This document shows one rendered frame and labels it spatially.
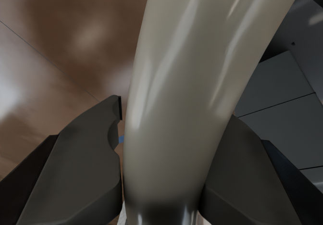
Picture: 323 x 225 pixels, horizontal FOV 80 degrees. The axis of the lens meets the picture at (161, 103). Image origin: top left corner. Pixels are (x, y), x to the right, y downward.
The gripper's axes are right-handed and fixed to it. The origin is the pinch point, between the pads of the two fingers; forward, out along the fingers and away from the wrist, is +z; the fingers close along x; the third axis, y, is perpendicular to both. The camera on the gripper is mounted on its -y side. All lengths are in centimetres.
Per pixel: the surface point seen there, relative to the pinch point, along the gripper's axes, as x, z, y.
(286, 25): 74, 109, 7
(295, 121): 65, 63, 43
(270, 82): 67, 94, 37
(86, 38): -52, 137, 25
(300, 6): 76, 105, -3
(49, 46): -85, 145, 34
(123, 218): -17, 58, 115
